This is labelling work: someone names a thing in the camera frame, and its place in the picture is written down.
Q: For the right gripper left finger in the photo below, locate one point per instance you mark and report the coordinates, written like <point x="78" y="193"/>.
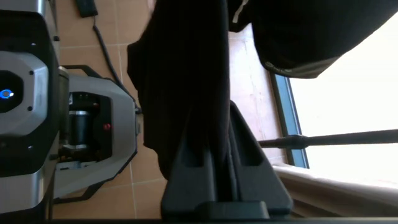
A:
<point x="186" y="186"/>

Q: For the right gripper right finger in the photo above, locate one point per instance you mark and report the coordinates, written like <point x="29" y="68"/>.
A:
<point x="258" y="180"/>

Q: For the black garment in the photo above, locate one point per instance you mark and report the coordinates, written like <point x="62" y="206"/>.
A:
<point x="180" y="77"/>
<point x="295" y="31"/>

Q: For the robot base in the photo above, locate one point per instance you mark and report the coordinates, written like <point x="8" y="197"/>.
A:
<point x="31" y="130"/>

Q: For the black clothes rack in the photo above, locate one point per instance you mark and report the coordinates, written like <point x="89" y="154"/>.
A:
<point x="342" y="138"/>

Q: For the brown curtain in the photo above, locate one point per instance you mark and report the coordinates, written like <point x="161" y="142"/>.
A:
<point x="335" y="196"/>

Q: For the window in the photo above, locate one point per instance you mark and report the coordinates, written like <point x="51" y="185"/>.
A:
<point x="342" y="102"/>

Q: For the black power strip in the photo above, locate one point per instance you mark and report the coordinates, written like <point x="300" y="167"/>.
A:
<point x="85" y="7"/>

